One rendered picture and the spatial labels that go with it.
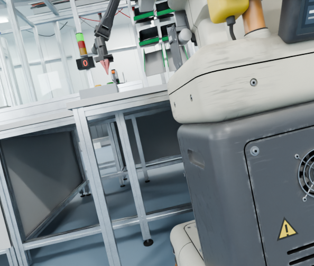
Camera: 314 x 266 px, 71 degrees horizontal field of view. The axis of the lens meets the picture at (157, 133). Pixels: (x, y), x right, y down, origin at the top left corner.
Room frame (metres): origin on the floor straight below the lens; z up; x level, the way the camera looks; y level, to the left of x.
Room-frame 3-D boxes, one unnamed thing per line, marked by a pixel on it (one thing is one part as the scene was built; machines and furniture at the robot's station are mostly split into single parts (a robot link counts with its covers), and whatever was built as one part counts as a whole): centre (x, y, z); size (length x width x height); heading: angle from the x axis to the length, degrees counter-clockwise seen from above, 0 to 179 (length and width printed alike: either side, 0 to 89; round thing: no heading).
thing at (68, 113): (1.94, 0.21, 0.84); 1.50 x 1.41 x 0.03; 92
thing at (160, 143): (2.84, -0.52, 0.43); 2.20 x 0.38 x 0.86; 92
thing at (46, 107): (1.33, 0.47, 0.91); 0.89 x 0.06 x 0.11; 92
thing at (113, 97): (1.33, -0.05, 0.84); 0.90 x 0.70 x 0.03; 99
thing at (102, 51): (1.27, 0.20, 1.13); 0.10 x 0.07 x 0.07; 94
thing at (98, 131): (3.52, 0.89, 0.73); 0.62 x 0.42 x 0.23; 92
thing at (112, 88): (1.28, 0.27, 0.93); 0.21 x 0.07 x 0.06; 92
